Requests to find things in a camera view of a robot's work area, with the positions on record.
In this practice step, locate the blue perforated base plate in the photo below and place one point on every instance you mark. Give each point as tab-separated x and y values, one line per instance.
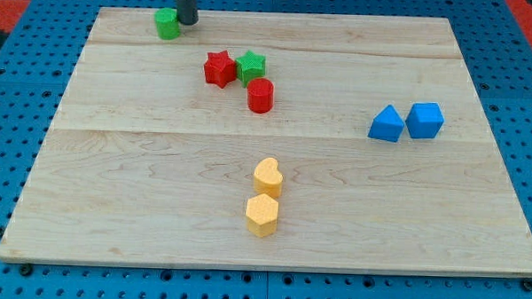
38	58

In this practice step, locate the yellow heart block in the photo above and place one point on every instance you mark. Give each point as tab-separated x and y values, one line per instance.
267	178

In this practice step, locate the green star block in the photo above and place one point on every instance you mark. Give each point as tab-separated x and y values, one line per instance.
249	66

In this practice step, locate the red star block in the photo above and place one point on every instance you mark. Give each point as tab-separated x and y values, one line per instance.
220	69

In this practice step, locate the yellow hexagon block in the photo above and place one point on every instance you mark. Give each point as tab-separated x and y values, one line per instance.
262	215

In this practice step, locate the blue triangular prism block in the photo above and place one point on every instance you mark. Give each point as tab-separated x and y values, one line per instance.
387	125

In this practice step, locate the red cylinder block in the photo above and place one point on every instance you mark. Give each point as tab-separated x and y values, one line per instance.
260	95

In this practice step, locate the light wooden board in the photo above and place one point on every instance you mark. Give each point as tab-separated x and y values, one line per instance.
146	165

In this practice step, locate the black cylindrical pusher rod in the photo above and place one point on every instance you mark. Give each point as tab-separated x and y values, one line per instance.
187	11

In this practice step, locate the blue cube block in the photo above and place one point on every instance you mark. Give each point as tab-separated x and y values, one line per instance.
424	120

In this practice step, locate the green cylinder block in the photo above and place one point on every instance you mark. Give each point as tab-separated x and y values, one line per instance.
166	23

